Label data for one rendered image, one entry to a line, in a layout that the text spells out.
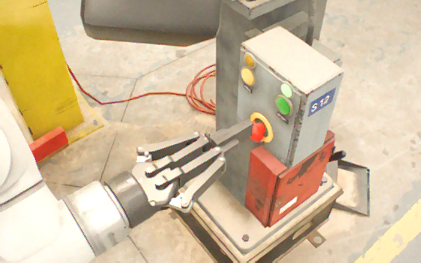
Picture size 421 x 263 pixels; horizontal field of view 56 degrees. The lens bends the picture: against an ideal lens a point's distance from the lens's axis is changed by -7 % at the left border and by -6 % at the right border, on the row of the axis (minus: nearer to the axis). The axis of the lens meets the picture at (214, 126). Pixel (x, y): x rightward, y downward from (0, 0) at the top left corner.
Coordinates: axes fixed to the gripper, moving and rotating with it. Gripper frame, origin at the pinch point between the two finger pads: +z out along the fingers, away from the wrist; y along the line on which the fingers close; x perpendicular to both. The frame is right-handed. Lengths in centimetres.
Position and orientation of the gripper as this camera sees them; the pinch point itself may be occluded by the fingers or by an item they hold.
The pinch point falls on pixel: (232, 137)
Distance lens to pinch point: 64.3
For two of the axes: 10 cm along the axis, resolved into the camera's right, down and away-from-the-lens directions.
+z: 7.9, -4.6, 4.0
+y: 6.1, 6.0, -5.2
